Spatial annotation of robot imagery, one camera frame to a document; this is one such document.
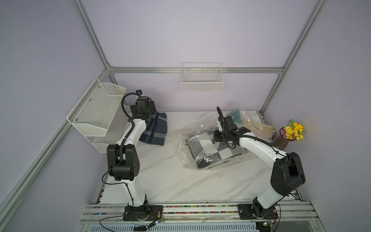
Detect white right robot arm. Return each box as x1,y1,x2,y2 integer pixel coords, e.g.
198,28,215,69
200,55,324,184
214,107,306,219

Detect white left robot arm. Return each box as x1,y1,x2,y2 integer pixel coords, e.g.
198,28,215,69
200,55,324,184
101,90,156,210

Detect yellow flower bouquet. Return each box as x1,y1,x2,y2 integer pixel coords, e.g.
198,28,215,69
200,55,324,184
283,119,305,143

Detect dark glass flower vase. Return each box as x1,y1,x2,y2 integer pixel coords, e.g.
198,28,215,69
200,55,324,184
270,128,293,150

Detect aluminium frame rails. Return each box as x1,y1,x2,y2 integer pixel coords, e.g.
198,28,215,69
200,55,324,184
1,1,321,231

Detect white two-tier mesh shelf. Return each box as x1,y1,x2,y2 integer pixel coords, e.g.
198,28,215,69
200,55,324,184
67,79,128,153

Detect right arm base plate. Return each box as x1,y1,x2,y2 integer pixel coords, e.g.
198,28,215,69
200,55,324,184
237,204,278,220

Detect clear plastic vacuum bag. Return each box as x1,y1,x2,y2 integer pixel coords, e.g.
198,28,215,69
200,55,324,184
177,117,255,171

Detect white wire wall basket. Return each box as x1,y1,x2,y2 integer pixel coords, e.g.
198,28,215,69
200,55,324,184
181,62,224,93

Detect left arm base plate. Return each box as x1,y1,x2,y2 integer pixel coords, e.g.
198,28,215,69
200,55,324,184
123,205,163,221

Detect small bag with green item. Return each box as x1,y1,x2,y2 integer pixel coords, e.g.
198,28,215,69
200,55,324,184
227,101,249,126

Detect grey white checked scarf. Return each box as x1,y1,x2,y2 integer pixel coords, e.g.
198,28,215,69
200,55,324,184
181,132,249,170

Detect navy grey plaid scarf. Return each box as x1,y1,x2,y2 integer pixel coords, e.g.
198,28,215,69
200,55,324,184
139,112,168,146

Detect cream knitted gloves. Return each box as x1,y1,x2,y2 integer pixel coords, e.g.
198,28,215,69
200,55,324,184
243,118,275,138

